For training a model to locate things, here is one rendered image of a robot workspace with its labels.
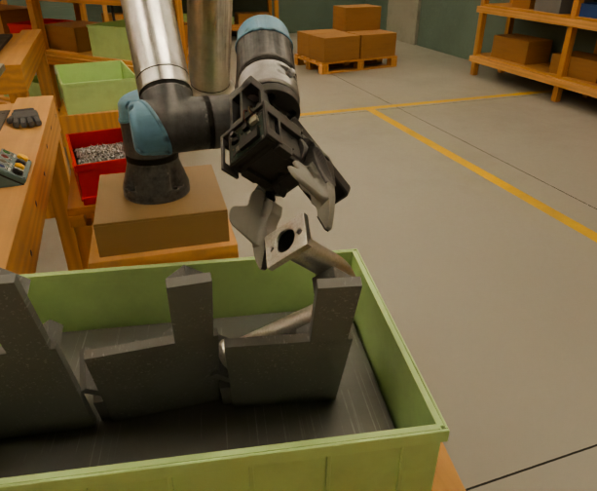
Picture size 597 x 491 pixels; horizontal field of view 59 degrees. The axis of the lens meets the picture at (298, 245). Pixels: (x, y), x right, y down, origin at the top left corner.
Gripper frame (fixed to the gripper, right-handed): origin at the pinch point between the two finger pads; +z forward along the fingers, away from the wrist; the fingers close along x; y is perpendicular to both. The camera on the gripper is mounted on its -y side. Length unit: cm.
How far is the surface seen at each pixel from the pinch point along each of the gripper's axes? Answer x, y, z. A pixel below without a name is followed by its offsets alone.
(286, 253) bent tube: 0.1, 2.1, 2.0
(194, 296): -10.1, 5.3, 3.3
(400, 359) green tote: -5.0, -25.4, 4.2
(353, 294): 2.3, -5.1, 5.1
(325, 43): -169, -322, -566
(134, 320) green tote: -47, -11, -15
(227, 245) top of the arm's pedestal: -44, -30, -39
